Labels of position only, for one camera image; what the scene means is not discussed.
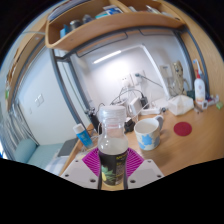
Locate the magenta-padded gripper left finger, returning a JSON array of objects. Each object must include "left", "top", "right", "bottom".
[{"left": 59, "top": 148, "right": 102, "bottom": 190}]

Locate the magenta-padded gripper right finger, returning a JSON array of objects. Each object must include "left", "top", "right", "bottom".
[{"left": 123, "top": 147, "right": 165, "bottom": 190}]

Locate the clear bottle with dark label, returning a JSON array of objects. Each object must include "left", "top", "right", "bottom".
[{"left": 96, "top": 104, "right": 130, "bottom": 188}]

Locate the dark grey flat tablet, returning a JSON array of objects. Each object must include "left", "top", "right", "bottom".
[{"left": 57, "top": 137, "right": 79, "bottom": 158}]

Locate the white mug with blue pattern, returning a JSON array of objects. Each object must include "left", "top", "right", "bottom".
[{"left": 133, "top": 114, "right": 165, "bottom": 152}]

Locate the bed with teal sheet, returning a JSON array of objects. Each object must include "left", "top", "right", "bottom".
[{"left": 13, "top": 138, "right": 81, "bottom": 176}]

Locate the blue tube with white cap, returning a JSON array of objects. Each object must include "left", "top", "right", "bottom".
[{"left": 72, "top": 123, "right": 94, "bottom": 149}]

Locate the small black box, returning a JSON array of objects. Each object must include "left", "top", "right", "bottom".
[{"left": 123, "top": 117, "right": 136, "bottom": 133}]

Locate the black electric shaver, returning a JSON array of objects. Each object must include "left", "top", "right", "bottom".
[{"left": 85, "top": 108, "right": 101, "bottom": 134}]

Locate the flat round red coaster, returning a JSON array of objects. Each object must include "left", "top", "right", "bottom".
[{"left": 173, "top": 121, "right": 193, "bottom": 137}]

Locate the teal pillow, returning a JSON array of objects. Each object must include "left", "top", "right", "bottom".
[{"left": 13, "top": 138, "right": 38, "bottom": 164}]

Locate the white power strip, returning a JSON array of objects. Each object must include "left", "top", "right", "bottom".
[{"left": 139, "top": 105, "right": 162, "bottom": 117}]

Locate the white rectangular power adapter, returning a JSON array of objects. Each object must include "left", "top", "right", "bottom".
[{"left": 128, "top": 97, "right": 143, "bottom": 116}]

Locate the black charger block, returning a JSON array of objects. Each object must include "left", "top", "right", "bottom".
[{"left": 139, "top": 95, "right": 149, "bottom": 108}]

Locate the white soft tissue pack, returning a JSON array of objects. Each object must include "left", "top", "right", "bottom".
[{"left": 166, "top": 94, "right": 195, "bottom": 117}]

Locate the striped curtain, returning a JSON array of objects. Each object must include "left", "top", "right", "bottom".
[{"left": 0, "top": 103, "right": 21, "bottom": 158}]

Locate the white pump bottle red top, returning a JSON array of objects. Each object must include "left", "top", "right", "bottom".
[{"left": 193, "top": 69, "right": 207, "bottom": 104}]

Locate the white tube with coloured print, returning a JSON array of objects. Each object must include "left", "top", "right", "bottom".
[{"left": 206, "top": 94, "right": 221, "bottom": 106}]

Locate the tree creature figurine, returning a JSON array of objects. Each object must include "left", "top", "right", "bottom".
[{"left": 171, "top": 59, "right": 188, "bottom": 96}]

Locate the clear spray bottle white top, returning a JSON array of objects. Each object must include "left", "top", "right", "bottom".
[{"left": 192, "top": 59, "right": 204, "bottom": 81}]

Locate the white LED desk lamp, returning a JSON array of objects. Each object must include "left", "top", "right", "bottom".
[{"left": 92, "top": 43, "right": 169, "bottom": 101}]

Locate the wooden shelf unit with items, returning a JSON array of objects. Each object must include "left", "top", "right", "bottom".
[{"left": 44, "top": 0, "right": 186, "bottom": 53}]

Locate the white wall switch panel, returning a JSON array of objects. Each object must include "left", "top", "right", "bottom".
[{"left": 34, "top": 94, "right": 45, "bottom": 108}]

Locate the dark grey metal desk frame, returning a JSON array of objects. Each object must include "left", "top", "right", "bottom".
[{"left": 49, "top": 26, "right": 211, "bottom": 128}]

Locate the black power cable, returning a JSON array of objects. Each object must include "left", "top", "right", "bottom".
[{"left": 134, "top": 73, "right": 164, "bottom": 89}]

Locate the white box on wall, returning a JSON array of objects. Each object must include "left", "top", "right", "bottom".
[{"left": 159, "top": 64, "right": 173, "bottom": 81}]

